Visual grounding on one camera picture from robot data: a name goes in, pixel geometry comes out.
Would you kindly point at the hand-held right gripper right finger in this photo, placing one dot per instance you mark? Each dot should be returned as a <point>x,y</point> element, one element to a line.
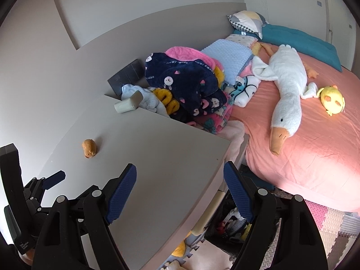
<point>239,191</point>

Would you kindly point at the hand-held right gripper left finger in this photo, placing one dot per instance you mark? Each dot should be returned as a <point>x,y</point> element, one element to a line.
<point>121,194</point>

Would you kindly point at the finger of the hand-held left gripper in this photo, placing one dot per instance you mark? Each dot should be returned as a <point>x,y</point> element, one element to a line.
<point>54,178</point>

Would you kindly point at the black trash bin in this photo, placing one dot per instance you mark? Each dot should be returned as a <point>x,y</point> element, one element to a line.
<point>222,246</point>

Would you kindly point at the cream table leg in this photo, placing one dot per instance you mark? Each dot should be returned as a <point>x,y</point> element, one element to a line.
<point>208,216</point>

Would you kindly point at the small brown plush toy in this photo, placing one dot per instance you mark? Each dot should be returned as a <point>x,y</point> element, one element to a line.
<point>89,147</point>

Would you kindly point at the pale pink blanket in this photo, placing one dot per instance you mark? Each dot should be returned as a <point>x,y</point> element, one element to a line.
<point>237,135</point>

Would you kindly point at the pink floral blanket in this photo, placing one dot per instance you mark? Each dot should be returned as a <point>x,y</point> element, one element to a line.
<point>216,121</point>

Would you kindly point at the grey paper roll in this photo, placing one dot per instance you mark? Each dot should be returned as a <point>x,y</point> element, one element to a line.
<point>128,105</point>

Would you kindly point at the bed with pink sheet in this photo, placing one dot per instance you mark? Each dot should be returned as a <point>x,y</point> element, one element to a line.
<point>323,152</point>

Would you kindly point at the pale blue cloth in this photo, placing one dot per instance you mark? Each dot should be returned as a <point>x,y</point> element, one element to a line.
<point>152,101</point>

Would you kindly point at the pink foam floor mat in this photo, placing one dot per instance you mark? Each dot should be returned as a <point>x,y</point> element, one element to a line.
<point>332,230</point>

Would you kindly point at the white cartoon print blanket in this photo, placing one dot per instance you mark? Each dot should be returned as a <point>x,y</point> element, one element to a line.
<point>244,90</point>

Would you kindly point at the yellow plush cloth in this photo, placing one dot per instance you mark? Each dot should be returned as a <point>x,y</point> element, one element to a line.
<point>166,98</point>

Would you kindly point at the white goose plush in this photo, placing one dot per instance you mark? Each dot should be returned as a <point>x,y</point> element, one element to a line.
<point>287,90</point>

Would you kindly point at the navy rabbit print blanket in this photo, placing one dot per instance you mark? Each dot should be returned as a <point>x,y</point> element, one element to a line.
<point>185,81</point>

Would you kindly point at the yellow chick plush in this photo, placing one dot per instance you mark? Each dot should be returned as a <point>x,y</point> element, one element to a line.
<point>333,98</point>

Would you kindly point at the light blue dotted blanket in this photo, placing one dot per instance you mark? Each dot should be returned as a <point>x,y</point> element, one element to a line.
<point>227,56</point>

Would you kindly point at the pink fleece blanket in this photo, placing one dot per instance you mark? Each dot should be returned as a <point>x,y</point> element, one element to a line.
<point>185,53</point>

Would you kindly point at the white printed pillow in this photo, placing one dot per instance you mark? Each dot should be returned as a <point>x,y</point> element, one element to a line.
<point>242,38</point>

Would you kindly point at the teal cushion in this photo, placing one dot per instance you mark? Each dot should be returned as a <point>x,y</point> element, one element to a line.
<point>298,36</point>

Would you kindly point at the patchwork pillow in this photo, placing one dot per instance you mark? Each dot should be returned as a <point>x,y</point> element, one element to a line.
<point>247,22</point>

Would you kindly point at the black wall socket panel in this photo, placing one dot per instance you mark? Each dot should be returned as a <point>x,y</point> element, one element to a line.
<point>123,74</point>

